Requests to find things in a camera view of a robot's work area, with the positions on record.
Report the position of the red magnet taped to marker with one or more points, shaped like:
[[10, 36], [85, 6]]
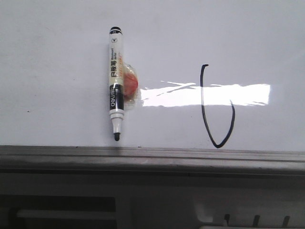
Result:
[[131, 93]]

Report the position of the black white whiteboard marker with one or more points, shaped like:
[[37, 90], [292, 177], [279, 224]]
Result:
[[116, 88]]

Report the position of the white marker tray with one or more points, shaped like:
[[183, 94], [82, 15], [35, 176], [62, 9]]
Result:
[[41, 201]]

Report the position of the white whiteboard with metal frame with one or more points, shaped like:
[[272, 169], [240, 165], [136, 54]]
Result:
[[222, 85]]

